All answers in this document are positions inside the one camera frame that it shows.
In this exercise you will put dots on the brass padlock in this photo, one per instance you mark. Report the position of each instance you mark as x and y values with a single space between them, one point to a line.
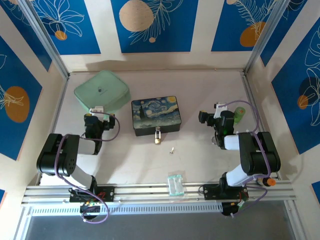
157 138

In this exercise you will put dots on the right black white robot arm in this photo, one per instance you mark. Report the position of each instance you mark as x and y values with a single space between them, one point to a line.
260 155

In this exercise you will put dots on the starry night print box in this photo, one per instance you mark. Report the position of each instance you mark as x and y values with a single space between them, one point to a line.
156 112

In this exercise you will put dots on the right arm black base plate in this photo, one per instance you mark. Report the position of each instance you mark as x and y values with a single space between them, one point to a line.
211 191

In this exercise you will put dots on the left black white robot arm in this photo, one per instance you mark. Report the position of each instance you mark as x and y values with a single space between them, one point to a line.
57 160

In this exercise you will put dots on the clear plastic bag with sachet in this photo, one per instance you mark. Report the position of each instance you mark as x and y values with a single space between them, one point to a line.
176 185

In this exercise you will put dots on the small silver key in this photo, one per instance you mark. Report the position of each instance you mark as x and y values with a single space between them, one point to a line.
172 150

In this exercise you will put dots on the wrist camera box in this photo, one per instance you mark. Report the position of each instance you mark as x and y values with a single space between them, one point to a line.
220 110
96 110

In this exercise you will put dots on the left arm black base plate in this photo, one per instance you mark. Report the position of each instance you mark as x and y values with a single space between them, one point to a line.
107 193

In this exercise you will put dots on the mint green zip case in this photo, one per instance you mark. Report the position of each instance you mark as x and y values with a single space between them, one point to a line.
100 90

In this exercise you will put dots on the aluminium mounting rail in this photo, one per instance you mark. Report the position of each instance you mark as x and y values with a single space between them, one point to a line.
150 190

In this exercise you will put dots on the aluminium frame post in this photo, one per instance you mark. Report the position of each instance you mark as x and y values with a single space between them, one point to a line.
45 37
265 35

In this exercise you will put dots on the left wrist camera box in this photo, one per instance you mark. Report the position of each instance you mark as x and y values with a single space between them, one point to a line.
96 110

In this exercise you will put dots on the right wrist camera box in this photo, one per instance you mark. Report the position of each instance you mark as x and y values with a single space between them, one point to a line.
220 110

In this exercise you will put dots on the green cylindrical bottle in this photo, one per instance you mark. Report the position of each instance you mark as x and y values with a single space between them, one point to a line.
239 113

